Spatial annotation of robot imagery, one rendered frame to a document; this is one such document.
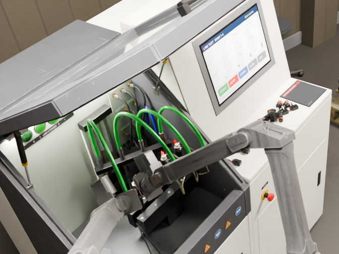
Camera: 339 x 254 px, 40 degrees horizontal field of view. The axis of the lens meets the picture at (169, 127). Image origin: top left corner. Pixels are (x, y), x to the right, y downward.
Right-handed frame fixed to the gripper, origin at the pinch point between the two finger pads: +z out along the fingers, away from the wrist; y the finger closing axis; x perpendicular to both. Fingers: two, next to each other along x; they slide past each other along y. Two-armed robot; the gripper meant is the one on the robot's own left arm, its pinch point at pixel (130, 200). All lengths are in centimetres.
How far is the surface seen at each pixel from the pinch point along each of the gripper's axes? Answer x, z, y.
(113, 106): -37, 36, 3
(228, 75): -33, 52, -45
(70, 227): 4, 39, 40
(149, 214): 8.9, 27.3, 2.8
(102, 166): -15.2, 29.8, 14.5
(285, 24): -75, 221, -102
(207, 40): -48, 38, -42
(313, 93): -13, 79, -79
